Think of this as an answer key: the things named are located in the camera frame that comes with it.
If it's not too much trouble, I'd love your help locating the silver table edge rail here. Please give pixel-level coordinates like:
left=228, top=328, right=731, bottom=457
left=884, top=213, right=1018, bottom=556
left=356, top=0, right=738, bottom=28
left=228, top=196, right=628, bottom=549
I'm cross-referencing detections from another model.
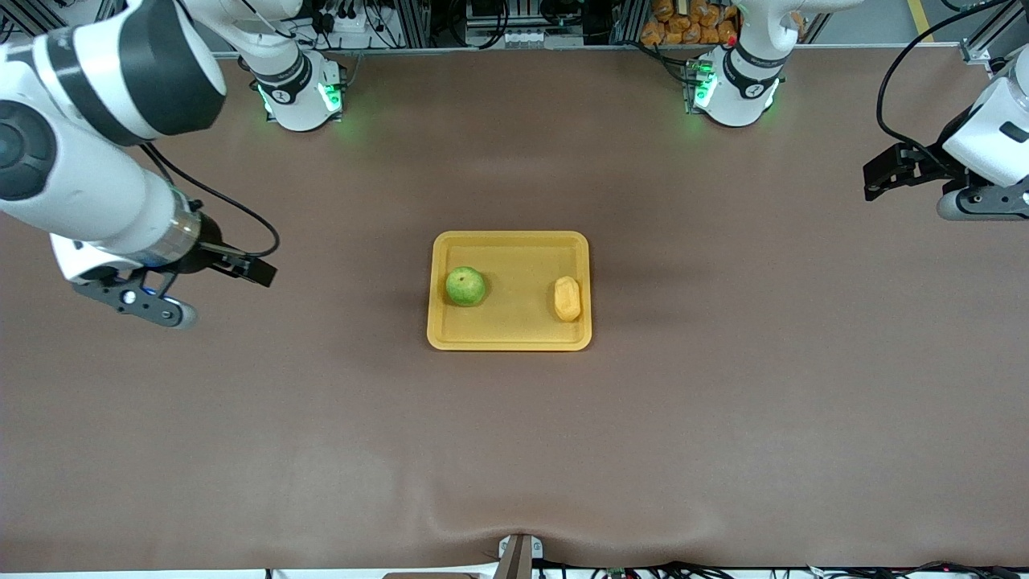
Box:
left=213, top=44, right=965, bottom=61

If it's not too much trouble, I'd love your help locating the brown table mat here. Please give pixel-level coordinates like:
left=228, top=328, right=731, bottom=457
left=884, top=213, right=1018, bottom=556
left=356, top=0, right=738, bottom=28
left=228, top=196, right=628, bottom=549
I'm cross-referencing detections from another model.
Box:
left=0, top=50, right=1029, bottom=573

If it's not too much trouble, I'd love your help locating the white power strip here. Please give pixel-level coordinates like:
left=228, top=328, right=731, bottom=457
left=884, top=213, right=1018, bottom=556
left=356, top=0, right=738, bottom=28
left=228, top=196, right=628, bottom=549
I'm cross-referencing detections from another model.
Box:
left=318, top=6, right=388, bottom=51

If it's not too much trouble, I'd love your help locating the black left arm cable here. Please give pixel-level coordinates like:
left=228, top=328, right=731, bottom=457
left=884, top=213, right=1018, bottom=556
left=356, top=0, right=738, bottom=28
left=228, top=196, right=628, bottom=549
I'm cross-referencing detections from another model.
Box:
left=876, top=0, right=1006, bottom=166

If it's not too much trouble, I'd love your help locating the green apple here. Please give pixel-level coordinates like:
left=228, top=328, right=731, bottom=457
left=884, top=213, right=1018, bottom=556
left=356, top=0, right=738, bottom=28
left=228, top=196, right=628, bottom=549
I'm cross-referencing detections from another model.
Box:
left=445, top=266, right=487, bottom=308

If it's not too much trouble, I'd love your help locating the yellow potato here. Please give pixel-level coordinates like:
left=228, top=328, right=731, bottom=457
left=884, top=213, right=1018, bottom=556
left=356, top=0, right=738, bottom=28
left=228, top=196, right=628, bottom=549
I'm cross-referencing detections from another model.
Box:
left=553, top=276, right=582, bottom=322

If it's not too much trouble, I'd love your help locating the metal clamp bracket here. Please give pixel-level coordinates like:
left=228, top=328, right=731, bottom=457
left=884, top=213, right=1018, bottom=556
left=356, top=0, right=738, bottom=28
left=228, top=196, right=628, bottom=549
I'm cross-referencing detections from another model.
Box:
left=498, top=534, right=544, bottom=579

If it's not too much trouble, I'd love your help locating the aluminium frame post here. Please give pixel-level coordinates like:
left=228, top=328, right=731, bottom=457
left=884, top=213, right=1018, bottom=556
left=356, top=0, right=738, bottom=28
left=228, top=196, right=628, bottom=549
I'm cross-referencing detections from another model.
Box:
left=611, top=0, right=648, bottom=45
left=384, top=0, right=431, bottom=49

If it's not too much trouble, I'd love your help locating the aluminium profile with corner bracket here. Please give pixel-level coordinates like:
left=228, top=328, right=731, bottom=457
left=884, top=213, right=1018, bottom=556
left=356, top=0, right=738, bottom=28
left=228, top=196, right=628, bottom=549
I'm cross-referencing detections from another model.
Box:
left=961, top=0, right=1029, bottom=65

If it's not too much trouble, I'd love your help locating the orange packets pile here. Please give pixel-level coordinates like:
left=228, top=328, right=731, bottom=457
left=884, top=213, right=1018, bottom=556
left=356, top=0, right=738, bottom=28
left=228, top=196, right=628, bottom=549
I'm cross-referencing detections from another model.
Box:
left=641, top=0, right=742, bottom=46

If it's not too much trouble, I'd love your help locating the yellow plastic tray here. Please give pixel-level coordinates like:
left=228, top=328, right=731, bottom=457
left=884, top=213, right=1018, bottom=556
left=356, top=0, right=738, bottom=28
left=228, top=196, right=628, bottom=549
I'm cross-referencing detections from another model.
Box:
left=426, top=231, right=593, bottom=352

